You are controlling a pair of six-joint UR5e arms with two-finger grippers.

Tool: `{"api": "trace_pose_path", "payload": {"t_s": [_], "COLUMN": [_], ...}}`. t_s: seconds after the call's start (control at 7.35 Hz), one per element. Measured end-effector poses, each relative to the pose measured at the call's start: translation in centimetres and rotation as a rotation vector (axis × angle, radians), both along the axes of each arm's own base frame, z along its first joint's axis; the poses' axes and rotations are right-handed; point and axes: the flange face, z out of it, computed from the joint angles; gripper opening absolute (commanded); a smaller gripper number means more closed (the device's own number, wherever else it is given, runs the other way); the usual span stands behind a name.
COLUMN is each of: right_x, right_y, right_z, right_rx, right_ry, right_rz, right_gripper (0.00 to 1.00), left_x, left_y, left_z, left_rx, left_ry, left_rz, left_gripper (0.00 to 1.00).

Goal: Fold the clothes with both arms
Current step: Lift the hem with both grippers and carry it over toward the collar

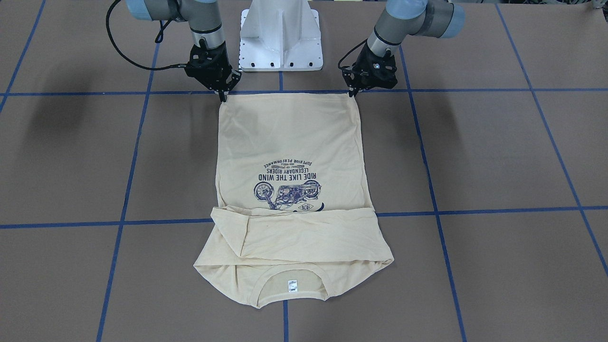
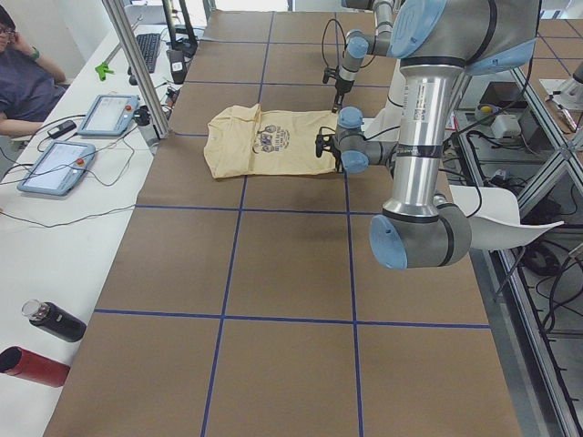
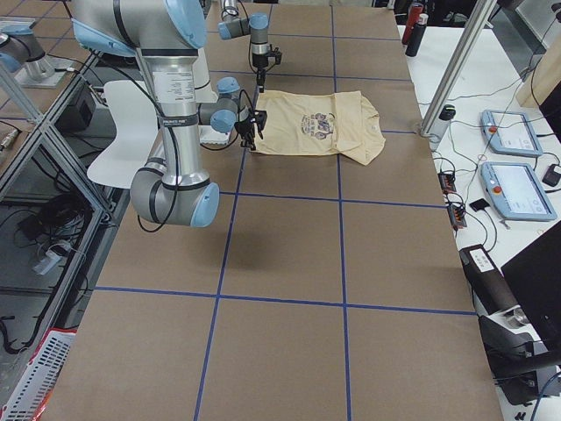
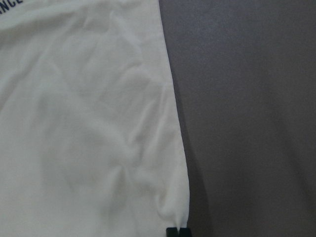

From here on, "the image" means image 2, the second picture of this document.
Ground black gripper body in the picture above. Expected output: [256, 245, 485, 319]
[329, 144, 343, 173]
[335, 76, 354, 95]

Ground beige long sleeve shirt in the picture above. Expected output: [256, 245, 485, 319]
[203, 104, 337, 179]

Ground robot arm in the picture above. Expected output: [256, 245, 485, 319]
[322, 0, 403, 113]
[332, 1, 541, 269]

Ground black monitor stand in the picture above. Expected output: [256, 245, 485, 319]
[162, 0, 198, 85]

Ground white curved sheet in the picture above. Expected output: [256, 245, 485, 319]
[450, 185, 564, 250]

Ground black keyboard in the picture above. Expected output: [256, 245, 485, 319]
[136, 33, 161, 73]

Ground far blue teach pendant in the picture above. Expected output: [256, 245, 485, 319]
[77, 95, 139, 137]

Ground blue teach pendant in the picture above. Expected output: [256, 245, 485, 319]
[17, 140, 97, 197]
[77, 95, 139, 137]

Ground green plastic tool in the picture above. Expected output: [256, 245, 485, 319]
[95, 62, 114, 81]

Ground black phone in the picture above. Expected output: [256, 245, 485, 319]
[47, 120, 77, 139]

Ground near blue teach pendant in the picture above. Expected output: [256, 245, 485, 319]
[17, 140, 97, 197]

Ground seated person in blue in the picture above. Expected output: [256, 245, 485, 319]
[1, 9, 66, 137]

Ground black water bottle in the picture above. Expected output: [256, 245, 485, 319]
[21, 300, 87, 342]

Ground red water bottle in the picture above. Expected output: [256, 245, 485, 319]
[1, 346, 70, 388]

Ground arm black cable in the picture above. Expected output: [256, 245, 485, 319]
[320, 18, 352, 69]
[363, 122, 484, 219]

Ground black table cable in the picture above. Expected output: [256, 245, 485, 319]
[0, 136, 138, 229]

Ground aluminium frame post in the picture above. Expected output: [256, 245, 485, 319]
[102, 0, 169, 138]

